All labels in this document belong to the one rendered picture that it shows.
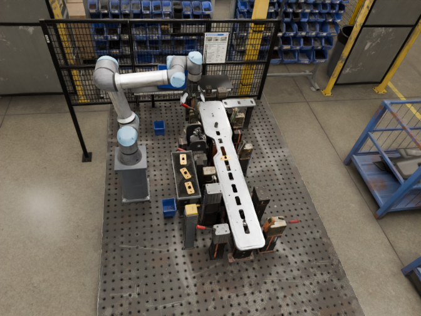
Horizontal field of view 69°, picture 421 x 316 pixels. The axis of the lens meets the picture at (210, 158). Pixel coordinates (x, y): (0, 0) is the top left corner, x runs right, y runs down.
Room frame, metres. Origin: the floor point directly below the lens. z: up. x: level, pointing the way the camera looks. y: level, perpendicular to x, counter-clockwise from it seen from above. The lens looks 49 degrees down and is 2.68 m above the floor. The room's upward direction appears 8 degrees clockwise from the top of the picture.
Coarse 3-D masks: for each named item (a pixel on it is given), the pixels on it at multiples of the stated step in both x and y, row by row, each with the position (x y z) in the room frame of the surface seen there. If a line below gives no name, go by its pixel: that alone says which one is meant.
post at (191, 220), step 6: (186, 216) 0.89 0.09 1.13; (192, 216) 0.90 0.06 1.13; (186, 222) 0.89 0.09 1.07; (192, 222) 0.90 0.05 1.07; (186, 228) 0.89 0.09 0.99; (192, 228) 0.90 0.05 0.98; (186, 234) 0.89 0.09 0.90; (192, 234) 0.91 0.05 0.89; (186, 240) 0.89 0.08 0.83; (192, 240) 0.91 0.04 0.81; (186, 246) 0.90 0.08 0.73; (192, 246) 0.91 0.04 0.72
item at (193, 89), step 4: (192, 84) 1.45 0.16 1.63; (196, 84) 1.46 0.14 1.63; (188, 88) 1.49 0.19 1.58; (192, 88) 1.46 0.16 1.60; (196, 88) 1.49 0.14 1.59; (188, 92) 1.51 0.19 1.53; (192, 92) 1.46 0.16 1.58; (196, 92) 1.46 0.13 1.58; (200, 92) 1.47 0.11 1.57; (192, 96) 1.46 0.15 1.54; (196, 96) 1.47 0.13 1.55
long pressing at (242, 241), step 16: (208, 112) 1.98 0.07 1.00; (224, 112) 2.01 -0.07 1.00; (208, 128) 1.79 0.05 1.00; (224, 128) 1.81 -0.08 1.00; (224, 144) 1.63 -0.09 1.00; (224, 160) 1.47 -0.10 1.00; (224, 176) 1.32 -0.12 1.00; (240, 176) 1.34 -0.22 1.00; (224, 192) 1.18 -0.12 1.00; (240, 192) 1.20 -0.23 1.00; (240, 208) 1.08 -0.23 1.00; (240, 224) 0.96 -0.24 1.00; (256, 224) 0.98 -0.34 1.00; (240, 240) 0.86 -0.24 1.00; (256, 240) 0.87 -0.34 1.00
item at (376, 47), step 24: (384, 0) 4.01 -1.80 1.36; (408, 0) 4.11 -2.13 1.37; (360, 24) 3.93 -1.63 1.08; (384, 24) 4.07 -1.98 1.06; (408, 24) 4.17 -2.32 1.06; (360, 48) 4.02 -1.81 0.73; (384, 48) 4.14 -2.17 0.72; (336, 72) 3.94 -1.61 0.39; (360, 72) 4.09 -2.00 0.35; (384, 72) 4.20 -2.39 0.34
